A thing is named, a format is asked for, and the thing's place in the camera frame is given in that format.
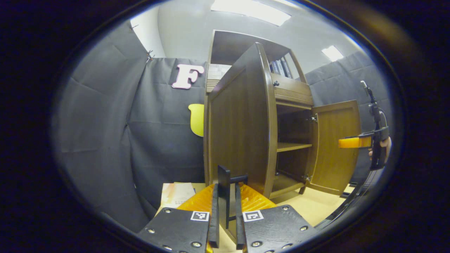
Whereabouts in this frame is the wooden double-door shoe cabinet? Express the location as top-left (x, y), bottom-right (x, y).
top-left (204, 30), bottom-right (317, 199)

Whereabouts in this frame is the large ceiling light panel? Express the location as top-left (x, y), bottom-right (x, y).
top-left (211, 0), bottom-right (291, 27)

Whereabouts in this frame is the black door handle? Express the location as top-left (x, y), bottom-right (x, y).
top-left (217, 164), bottom-right (249, 229)

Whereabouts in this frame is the small ceiling light panel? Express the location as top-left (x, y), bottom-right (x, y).
top-left (322, 46), bottom-right (344, 62)

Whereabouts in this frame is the beige cover book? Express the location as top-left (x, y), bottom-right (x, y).
top-left (161, 182), bottom-right (196, 208)

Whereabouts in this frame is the wooden cabinet drawer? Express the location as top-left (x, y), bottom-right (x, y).
top-left (206, 63), bottom-right (314, 107)

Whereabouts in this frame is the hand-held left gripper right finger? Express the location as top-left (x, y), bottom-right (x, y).
top-left (235, 183), bottom-right (319, 253)

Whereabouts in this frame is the black backdrop cloth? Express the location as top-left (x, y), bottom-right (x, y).
top-left (52, 21), bottom-right (394, 232)

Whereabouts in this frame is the wooden inner cabinet shelf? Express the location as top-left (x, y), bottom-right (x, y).
top-left (277, 142), bottom-right (313, 153)

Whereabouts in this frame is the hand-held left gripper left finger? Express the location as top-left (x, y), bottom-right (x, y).
top-left (137, 183), bottom-right (220, 253)

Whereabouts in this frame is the wooden cabinet door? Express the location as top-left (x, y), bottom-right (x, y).
top-left (207, 42), bottom-right (278, 243)
top-left (305, 100), bottom-right (362, 196)

